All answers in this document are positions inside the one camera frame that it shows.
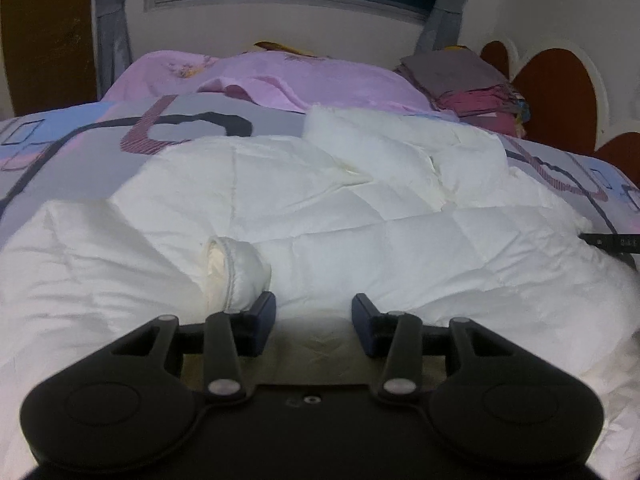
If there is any grey curtain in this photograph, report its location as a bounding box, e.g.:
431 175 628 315
417 0 485 55
89 0 135 102

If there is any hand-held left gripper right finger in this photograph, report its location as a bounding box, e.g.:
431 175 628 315
351 292 521 406

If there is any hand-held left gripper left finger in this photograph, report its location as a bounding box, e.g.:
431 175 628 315
111 291 277 405

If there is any patterned bed sheet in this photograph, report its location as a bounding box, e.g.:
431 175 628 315
0 92 640 246

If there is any white quilted jacket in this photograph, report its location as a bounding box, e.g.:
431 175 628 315
0 105 640 480

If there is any yellow cloth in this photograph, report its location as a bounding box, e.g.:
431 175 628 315
252 41 321 58

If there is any stack of folded clothes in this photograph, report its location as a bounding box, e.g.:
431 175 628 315
392 47 531 138

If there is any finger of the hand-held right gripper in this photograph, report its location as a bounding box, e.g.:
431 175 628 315
579 232 640 263

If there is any white headboard with brown hearts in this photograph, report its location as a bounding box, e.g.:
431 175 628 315
477 35 640 181

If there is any brown wooden wardrobe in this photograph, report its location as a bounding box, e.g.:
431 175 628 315
0 0 98 118

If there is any pink blanket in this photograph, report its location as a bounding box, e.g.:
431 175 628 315
102 50 436 113

